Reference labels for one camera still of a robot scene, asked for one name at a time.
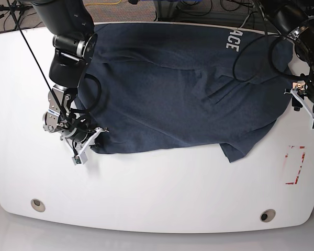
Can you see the left table cable grommet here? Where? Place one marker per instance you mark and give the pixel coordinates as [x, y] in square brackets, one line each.
[38, 205]

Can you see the dark blue T-shirt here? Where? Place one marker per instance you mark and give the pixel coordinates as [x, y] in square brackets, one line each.
[167, 86]

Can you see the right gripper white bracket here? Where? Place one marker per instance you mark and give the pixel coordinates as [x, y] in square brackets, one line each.
[78, 142]

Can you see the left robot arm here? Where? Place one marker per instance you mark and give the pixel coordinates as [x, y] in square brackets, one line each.
[292, 23]

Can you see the red tape rectangle marking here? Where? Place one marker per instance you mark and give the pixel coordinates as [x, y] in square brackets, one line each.
[293, 163]

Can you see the right table cable grommet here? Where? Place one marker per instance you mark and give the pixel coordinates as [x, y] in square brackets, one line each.
[268, 215]

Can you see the black tripod stand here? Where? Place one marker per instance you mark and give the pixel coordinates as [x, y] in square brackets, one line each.
[21, 10]

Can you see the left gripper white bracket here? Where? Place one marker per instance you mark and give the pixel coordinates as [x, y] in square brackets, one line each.
[300, 99]

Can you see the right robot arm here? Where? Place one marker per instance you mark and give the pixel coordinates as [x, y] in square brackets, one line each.
[74, 40]

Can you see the table cable grommet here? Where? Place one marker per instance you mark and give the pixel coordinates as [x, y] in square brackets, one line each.
[268, 215]
[38, 205]

